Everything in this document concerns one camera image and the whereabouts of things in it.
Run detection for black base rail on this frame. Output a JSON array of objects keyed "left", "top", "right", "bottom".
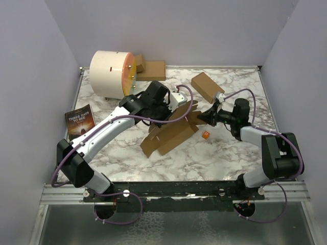
[{"left": 83, "top": 181, "right": 266, "bottom": 212}]

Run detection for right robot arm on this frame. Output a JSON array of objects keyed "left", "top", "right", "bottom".
[{"left": 197, "top": 99, "right": 305, "bottom": 200}]

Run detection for dark book three days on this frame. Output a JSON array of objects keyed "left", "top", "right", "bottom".
[{"left": 65, "top": 104, "right": 96, "bottom": 141}]

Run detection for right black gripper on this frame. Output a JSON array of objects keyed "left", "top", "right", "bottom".
[{"left": 197, "top": 103, "right": 237, "bottom": 127}]

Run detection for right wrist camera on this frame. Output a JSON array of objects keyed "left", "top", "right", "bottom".
[{"left": 215, "top": 92, "right": 226, "bottom": 104}]

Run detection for small cardboard box at back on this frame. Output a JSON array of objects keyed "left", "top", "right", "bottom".
[{"left": 135, "top": 54, "right": 145, "bottom": 73}]

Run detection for small orange cube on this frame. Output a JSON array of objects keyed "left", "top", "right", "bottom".
[{"left": 202, "top": 131, "right": 210, "bottom": 139}]

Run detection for folded brown cardboard box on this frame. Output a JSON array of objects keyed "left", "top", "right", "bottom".
[{"left": 191, "top": 72, "right": 225, "bottom": 104}]

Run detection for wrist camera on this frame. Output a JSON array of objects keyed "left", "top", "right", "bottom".
[
  {"left": 166, "top": 92, "right": 188, "bottom": 112},
  {"left": 215, "top": 92, "right": 226, "bottom": 104}
]

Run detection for round white drawer cabinet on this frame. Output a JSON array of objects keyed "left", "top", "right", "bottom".
[{"left": 89, "top": 51, "right": 136, "bottom": 99}]

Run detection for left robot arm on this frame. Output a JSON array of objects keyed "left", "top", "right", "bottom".
[{"left": 51, "top": 81, "right": 193, "bottom": 202}]

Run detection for large flat cardboard box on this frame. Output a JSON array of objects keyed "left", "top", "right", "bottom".
[{"left": 136, "top": 61, "right": 166, "bottom": 81}]

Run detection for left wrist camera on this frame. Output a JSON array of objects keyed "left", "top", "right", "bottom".
[{"left": 166, "top": 92, "right": 188, "bottom": 112}]

